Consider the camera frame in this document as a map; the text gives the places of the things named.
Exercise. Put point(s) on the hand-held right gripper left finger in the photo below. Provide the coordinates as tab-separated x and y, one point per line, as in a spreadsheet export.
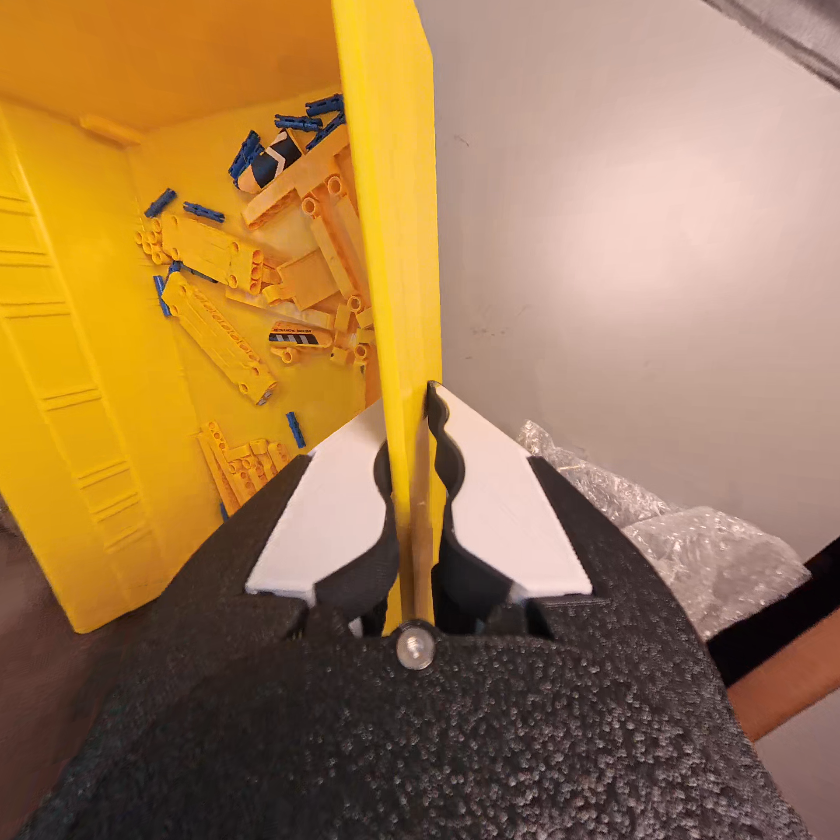
321	525

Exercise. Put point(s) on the yellow plastic bin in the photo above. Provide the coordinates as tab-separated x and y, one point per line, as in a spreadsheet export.
65	328

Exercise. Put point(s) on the clear plastic bag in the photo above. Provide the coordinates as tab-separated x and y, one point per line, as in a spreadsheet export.
709	558

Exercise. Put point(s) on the grey desk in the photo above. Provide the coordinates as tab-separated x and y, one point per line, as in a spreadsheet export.
623	262

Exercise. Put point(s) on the pile of yellow building parts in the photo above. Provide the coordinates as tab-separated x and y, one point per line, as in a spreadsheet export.
210	249

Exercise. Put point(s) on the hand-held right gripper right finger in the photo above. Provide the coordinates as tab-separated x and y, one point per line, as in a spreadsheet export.
518	525

